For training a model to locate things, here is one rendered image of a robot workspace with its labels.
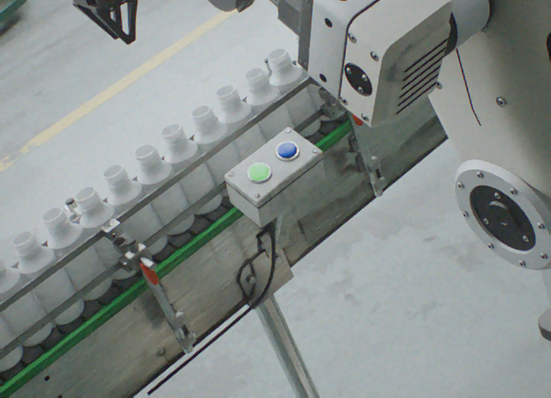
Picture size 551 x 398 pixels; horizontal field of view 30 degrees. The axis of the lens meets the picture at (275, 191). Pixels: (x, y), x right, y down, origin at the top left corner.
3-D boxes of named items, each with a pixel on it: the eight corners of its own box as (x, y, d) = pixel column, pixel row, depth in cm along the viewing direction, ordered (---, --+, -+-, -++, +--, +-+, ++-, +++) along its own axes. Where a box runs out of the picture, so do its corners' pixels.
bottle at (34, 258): (70, 330, 162) (21, 253, 153) (44, 323, 166) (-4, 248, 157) (93, 304, 166) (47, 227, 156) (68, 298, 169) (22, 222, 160)
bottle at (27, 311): (15, 335, 166) (-35, 260, 157) (48, 315, 167) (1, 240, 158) (25, 354, 161) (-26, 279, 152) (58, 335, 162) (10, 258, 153)
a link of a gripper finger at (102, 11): (120, 59, 138) (91, -1, 133) (94, 48, 143) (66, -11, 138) (159, 33, 141) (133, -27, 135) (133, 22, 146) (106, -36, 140)
